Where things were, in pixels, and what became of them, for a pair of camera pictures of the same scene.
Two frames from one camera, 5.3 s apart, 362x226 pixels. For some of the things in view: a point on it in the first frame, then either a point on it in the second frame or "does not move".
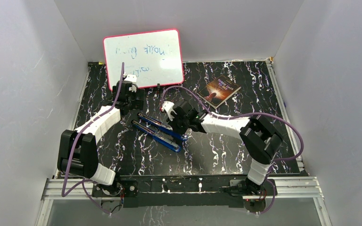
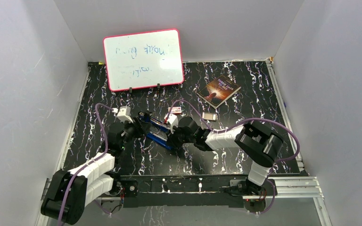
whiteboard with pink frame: (154, 57) does not move
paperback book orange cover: (219, 91) does not move
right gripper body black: (179, 125) -> (178, 138)
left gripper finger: (140, 97) -> (141, 127)
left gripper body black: (132, 99) -> (130, 134)
